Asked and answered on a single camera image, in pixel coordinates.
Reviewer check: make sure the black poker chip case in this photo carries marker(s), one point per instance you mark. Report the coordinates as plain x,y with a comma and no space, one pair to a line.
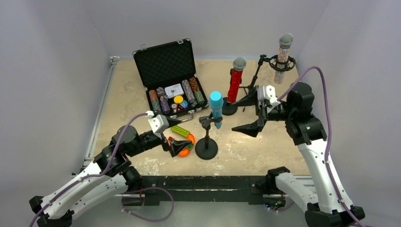
169,64

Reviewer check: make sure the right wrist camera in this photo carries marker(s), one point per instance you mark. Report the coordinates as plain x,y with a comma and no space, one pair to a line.
267,93

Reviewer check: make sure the glitter microphone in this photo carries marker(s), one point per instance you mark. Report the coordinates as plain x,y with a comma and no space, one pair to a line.
285,42

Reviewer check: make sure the yellow poker chip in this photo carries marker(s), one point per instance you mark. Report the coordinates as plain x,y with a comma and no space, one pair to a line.
178,99

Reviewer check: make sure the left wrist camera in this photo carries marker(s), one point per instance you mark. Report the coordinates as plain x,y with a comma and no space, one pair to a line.
157,122

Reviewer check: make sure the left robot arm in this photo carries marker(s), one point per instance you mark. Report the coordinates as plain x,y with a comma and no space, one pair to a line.
110,173

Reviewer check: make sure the round-base mic stand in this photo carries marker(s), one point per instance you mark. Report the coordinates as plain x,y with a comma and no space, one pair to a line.
228,108
206,148

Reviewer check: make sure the black tripod shock-mount stand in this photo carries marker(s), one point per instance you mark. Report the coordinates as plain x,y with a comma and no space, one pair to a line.
274,63

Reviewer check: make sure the blue microphone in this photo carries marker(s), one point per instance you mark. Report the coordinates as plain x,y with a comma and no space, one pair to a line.
216,103

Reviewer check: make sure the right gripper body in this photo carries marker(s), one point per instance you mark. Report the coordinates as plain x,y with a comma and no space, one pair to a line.
262,110

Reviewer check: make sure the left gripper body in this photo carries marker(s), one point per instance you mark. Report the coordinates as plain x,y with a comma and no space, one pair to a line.
164,136

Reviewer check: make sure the lime green toy brick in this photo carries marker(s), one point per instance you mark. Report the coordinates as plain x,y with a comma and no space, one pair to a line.
180,131

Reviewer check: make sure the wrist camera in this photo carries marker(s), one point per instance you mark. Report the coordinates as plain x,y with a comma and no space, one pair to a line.
267,93
157,122

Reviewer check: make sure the red microphone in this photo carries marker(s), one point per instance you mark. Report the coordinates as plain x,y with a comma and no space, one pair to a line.
236,78

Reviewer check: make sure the black front table rail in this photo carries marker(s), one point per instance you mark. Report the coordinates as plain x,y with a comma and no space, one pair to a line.
251,189

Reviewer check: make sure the orange curved toy track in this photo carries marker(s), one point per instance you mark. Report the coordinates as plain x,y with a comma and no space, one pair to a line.
184,152

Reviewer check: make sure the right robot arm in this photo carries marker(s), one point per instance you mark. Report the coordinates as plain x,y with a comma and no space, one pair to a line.
327,206

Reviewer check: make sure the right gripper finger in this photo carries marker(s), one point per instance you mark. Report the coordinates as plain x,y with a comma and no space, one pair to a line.
251,129
248,100

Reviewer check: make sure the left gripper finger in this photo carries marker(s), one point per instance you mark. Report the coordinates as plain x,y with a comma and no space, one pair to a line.
173,121
179,144

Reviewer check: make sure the white card deck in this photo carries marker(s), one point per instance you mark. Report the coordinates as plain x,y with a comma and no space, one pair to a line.
174,90

